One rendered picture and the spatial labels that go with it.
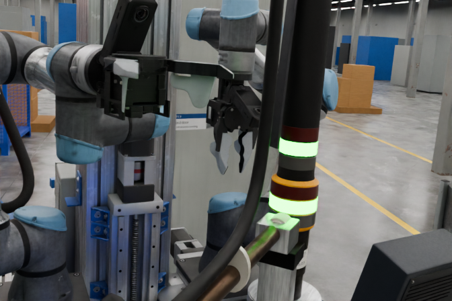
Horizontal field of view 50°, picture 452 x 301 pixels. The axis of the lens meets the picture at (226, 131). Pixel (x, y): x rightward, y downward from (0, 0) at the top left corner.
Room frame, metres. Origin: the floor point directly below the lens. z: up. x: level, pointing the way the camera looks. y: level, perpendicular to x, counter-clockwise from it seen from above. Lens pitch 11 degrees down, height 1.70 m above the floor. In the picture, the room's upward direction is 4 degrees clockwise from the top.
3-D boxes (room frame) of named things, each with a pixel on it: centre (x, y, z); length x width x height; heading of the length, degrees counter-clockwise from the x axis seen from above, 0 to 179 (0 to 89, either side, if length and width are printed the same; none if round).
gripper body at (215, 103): (1.01, -0.01, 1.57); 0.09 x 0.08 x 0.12; 31
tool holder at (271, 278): (0.42, -0.06, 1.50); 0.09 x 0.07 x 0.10; 156
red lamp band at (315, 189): (0.43, -0.07, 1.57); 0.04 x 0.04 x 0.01
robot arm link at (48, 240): (1.09, 0.43, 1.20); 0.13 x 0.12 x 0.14; 142
